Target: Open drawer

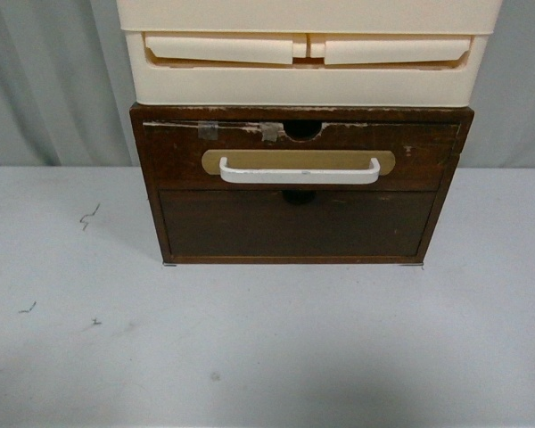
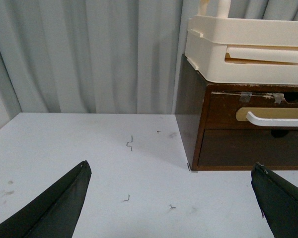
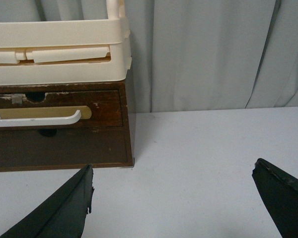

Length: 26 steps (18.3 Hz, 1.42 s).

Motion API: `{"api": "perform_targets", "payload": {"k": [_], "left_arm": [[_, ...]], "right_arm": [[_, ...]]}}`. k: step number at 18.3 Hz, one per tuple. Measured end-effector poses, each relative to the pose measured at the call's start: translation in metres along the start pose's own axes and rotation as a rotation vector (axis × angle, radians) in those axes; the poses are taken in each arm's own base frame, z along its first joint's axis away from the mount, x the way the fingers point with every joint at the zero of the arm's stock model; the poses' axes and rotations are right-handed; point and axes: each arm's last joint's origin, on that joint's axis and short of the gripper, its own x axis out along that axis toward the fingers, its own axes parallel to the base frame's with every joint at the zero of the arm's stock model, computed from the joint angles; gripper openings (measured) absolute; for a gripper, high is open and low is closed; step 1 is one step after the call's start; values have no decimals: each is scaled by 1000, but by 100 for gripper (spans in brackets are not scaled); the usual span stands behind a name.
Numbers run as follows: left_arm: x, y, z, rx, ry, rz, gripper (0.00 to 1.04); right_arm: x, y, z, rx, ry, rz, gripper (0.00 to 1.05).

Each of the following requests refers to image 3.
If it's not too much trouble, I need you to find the white drawer handle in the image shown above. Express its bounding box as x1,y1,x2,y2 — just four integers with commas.
0,110,81,127

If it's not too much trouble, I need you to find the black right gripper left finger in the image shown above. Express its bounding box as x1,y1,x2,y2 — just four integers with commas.
1,164,94,238

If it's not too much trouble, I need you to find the grey curtain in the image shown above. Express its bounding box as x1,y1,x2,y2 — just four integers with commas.
0,0,298,114

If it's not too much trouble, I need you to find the wooden drawer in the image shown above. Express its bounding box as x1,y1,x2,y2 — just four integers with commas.
0,90,122,129
0,128,128,168

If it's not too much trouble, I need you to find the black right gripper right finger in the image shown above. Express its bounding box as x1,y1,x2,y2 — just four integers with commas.
252,158,298,238

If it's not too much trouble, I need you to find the upper wooden drawer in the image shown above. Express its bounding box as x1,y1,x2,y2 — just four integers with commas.
0,90,122,129

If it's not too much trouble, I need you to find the dark brown wooden drawer cabinet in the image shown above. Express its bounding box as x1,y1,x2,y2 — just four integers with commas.
0,78,136,172

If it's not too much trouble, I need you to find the lower wooden drawer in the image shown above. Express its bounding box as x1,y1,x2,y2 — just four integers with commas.
0,128,128,168

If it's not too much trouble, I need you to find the cream plastic basket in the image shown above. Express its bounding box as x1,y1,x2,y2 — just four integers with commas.
0,0,132,86

